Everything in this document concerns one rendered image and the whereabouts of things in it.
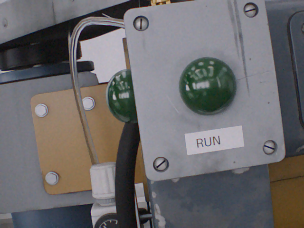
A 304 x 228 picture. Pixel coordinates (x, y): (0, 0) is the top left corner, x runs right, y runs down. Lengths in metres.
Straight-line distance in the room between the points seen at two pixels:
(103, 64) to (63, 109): 4.80
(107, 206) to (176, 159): 0.27
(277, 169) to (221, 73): 0.33
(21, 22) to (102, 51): 4.84
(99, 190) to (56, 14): 0.19
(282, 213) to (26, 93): 0.34
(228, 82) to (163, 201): 0.10
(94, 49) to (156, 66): 5.24
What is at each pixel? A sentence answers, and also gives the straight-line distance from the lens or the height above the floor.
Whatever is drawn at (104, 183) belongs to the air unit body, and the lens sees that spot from 0.58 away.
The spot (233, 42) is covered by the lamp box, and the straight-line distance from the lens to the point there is 0.32.
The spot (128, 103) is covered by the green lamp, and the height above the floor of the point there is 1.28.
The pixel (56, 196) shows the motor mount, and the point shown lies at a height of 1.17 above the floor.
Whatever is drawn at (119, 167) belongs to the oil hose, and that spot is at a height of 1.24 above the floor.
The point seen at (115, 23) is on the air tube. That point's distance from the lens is 0.46.
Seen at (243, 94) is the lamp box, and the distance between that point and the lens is 0.32.
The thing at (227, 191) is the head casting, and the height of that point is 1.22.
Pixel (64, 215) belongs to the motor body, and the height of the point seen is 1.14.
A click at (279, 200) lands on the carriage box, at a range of 0.69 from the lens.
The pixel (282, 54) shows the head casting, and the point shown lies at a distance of 0.38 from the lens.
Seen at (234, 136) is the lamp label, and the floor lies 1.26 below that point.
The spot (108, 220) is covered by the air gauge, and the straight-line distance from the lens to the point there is 0.57.
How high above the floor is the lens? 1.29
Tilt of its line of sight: 3 degrees down
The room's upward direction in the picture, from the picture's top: 8 degrees counter-clockwise
